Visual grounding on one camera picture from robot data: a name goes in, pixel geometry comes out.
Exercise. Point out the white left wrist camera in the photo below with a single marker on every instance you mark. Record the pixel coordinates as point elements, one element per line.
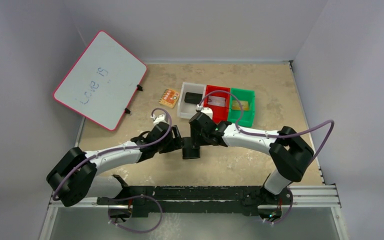
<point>161,118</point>

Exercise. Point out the pink framed whiteboard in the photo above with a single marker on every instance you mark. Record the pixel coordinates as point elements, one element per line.
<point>102,82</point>

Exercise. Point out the green plastic bin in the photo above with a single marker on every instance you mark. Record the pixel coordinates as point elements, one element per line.
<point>247,99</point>

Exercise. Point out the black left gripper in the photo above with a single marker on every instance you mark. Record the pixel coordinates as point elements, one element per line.
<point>175,142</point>

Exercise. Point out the clear card in red bin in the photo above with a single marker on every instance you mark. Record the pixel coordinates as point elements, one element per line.
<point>216,101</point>

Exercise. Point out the aluminium rail frame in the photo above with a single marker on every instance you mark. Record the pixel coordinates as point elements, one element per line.
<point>315,215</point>

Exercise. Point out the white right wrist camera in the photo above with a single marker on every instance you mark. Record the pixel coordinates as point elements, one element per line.
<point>205,110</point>

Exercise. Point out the gold card in green bin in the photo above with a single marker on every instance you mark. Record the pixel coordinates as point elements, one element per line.
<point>240,105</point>

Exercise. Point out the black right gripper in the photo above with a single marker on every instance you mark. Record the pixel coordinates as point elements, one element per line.
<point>191,144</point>

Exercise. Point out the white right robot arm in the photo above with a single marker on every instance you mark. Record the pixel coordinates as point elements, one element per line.
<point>290,154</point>

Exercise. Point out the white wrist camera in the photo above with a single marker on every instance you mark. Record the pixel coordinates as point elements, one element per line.
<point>205,110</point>
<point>161,118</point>

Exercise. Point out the black leather card holder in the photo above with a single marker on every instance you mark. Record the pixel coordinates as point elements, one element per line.
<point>189,150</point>

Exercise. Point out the orange card pack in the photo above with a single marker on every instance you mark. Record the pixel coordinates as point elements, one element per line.
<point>169,98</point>

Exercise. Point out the white plastic bin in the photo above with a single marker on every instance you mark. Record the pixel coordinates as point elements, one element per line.
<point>184,110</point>

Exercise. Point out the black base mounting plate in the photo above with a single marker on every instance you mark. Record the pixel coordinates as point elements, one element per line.
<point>139,201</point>

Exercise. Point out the red plastic bin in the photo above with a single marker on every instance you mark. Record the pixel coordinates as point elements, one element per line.
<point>219,113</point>

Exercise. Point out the black object in white bin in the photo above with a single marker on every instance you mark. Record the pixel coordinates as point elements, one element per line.
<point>192,98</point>

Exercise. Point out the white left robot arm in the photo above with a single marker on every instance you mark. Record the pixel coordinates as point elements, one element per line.
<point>73,176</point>

